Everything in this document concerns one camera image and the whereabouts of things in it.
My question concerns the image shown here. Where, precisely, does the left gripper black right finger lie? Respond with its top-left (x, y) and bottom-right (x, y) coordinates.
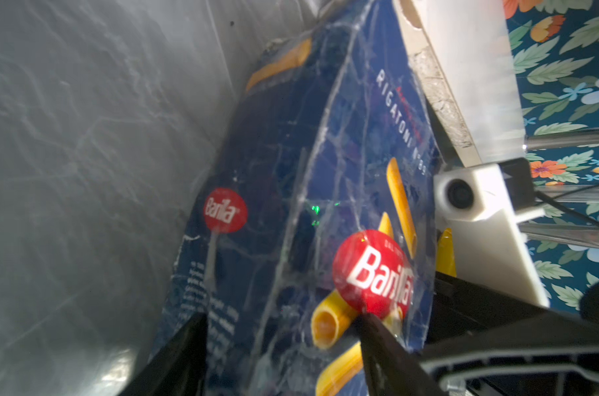
top-left (355, 313), bottom-right (444, 395)

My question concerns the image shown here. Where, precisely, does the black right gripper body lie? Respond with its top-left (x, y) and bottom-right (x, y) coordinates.
top-left (418, 273), bottom-right (599, 395)

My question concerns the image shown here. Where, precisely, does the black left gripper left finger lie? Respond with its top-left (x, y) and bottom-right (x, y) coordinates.
top-left (119, 313), bottom-right (208, 396)

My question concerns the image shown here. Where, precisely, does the blue Barilla pasta bag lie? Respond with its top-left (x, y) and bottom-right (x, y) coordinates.
top-left (152, 1), bottom-right (440, 395)

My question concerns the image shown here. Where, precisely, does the yellow spaghetti bag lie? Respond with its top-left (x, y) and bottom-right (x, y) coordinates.
top-left (436, 228), bottom-right (457, 277)

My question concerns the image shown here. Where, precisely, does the white two-tier shelf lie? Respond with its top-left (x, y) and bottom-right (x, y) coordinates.
top-left (402, 1), bottom-right (599, 191)

